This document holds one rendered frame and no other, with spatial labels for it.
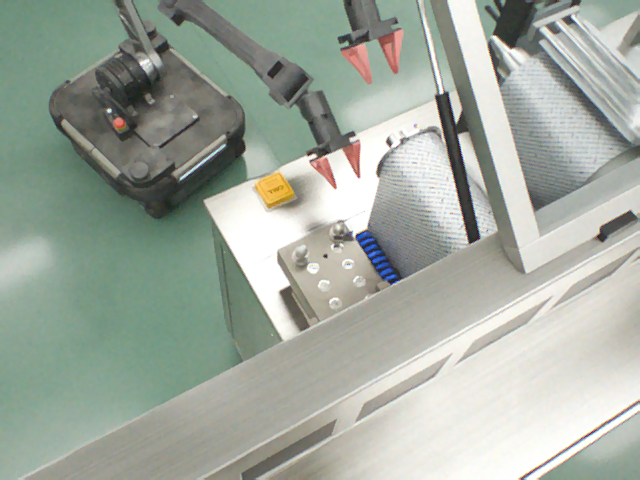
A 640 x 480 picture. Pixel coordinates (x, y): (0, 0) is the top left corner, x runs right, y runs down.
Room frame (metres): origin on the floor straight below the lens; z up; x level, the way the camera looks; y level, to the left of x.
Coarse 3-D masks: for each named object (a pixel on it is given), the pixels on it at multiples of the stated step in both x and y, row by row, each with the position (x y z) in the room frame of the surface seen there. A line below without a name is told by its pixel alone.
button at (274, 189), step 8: (272, 176) 0.89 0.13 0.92; (280, 176) 0.90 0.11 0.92; (256, 184) 0.86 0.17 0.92; (264, 184) 0.87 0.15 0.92; (272, 184) 0.87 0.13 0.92; (280, 184) 0.87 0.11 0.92; (288, 184) 0.88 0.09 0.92; (264, 192) 0.84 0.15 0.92; (272, 192) 0.85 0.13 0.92; (280, 192) 0.85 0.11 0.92; (288, 192) 0.85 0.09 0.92; (264, 200) 0.83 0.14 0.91; (272, 200) 0.83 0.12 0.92; (280, 200) 0.83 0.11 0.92
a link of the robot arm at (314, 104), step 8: (304, 96) 0.94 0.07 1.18; (312, 96) 0.93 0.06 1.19; (320, 96) 0.94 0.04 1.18; (304, 104) 0.92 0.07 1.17; (312, 104) 0.92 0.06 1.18; (320, 104) 0.92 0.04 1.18; (328, 104) 0.93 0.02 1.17; (304, 112) 0.91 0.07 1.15; (312, 112) 0.91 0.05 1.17; (320, 112) 0.91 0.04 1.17; (328, 112) 0.94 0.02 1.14
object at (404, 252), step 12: (384, 204) 0.71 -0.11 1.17; (372, 216) 0.73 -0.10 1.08; (384, 216) 0.70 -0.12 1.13; (396, 216) 0.68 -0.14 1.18; (372, 228) 0.72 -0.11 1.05; (384, 228) 0.69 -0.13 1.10; (396, 228) 0.67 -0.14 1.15; (408, 228) 0.65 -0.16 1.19; (384, 240) 0.69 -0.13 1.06; (396, 240) 0.66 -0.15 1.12; (408, 240) 0.64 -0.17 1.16; (384, 252) 0.68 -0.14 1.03; (396, 252) 0.65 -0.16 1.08; (408, 252) 0.63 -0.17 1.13; (420, 252) 0.61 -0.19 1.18; (396, 264) 0.64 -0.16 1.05; (408, 264) 0.62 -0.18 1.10; (420, 264) 0.60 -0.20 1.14; (408, 276) 0.61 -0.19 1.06
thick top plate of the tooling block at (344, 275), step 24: (312, 240) 0.68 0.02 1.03; (288, 264) 0.62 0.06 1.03; (312, 264) 0.63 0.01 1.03; (336, 264) 0.63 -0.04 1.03; (360, 264) 0.64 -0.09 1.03; (312, 288) 0.57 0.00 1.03; (336, 288) 0.58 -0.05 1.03; (360, 288) 0.59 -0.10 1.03; (312, 312) 0.53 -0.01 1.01; (336, 312) 0.53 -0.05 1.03
